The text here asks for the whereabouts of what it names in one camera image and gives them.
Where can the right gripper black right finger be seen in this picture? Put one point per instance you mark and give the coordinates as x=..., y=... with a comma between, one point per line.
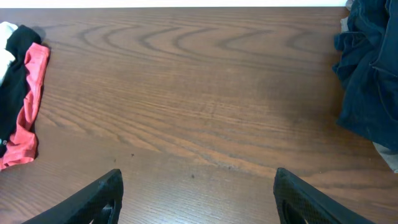
x=301, y=203

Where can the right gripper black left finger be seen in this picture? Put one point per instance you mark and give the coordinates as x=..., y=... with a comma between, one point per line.
x=98, y=202

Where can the white t-shirt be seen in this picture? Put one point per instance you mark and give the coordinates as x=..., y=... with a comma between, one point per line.
x=6, y=58

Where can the red-orange t-shirt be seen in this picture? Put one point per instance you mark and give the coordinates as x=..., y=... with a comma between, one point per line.
x=22, y=146

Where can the grey-beige folded garment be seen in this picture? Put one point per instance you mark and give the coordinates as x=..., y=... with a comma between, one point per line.
x=388, y=155

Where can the black t-shirt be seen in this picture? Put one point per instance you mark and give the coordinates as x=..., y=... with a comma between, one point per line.
x=14, y=86

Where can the dark navy folded garment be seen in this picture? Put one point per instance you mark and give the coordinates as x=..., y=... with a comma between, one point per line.
x=370, y=74

